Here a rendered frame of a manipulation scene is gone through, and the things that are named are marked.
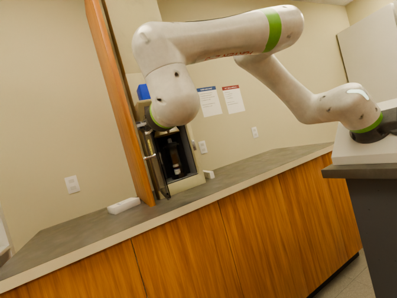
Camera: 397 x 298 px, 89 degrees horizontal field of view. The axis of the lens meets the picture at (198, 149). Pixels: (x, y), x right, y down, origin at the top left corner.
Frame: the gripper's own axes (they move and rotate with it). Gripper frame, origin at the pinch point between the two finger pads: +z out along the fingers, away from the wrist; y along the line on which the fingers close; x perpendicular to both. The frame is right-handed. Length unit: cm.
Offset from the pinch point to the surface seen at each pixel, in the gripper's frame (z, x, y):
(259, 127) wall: 85, 12, -135
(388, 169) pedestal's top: -42, 38, -69
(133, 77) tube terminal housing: 42, -37, -10
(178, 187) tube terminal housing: 42, 33, -18
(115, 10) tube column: 42, -78, -11
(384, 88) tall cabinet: 47, 7, -317
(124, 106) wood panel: 33.0, -19.1, 0.7
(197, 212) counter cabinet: 15.0, 43.5, -15.9
